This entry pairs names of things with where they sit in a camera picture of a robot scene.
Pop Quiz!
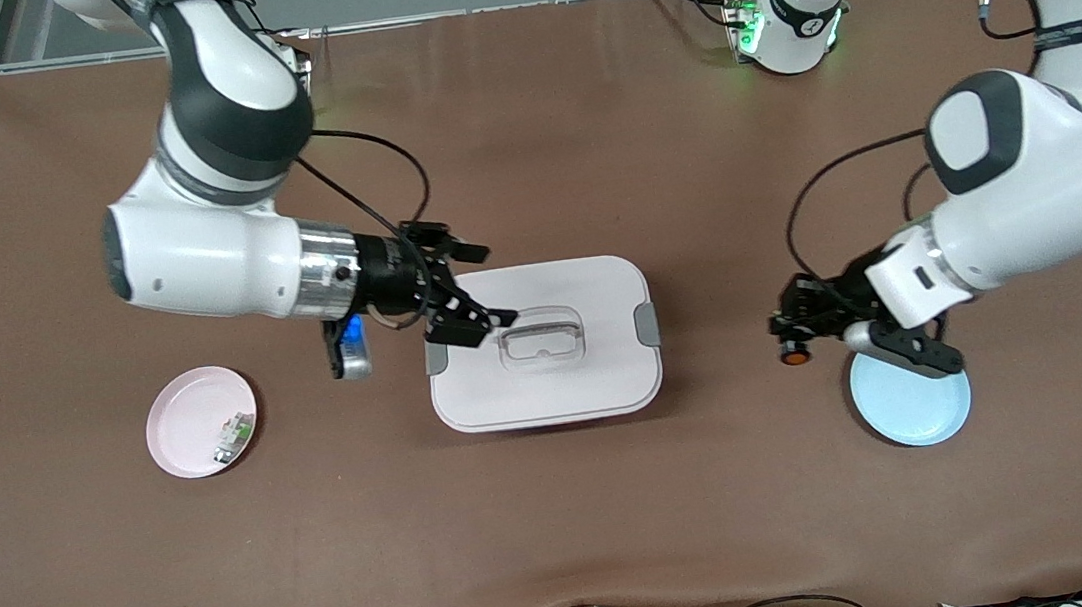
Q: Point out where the white lidded storage box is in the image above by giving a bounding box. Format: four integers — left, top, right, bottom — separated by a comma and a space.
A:
416, 249, 671, 439

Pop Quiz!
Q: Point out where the light blue round plate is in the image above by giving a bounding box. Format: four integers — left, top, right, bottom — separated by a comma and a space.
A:
846, 339, 977, 454

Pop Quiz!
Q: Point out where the brown table cover sheet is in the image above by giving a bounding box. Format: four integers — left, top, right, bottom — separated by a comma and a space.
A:
0, 0, 1082, 607

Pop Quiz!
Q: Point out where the pink round plate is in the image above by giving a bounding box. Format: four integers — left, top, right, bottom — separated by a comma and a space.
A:
139, 361, 265, 484

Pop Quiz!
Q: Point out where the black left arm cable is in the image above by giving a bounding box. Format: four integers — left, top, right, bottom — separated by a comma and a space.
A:
778, 128, 946, 283

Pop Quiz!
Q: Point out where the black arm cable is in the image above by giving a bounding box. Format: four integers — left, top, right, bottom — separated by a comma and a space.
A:
292, 120, 446, 338
778, 128, 946, 283

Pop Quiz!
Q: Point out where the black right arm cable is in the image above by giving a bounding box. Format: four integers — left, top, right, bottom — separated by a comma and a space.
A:
292, 120, 446, 338

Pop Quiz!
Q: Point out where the green push button switch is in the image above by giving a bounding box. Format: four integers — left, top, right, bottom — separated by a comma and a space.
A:
210, 412, 258, 466

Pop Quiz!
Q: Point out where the silver table edge rail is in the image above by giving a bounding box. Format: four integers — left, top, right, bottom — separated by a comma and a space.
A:
0, 0, 688, 73

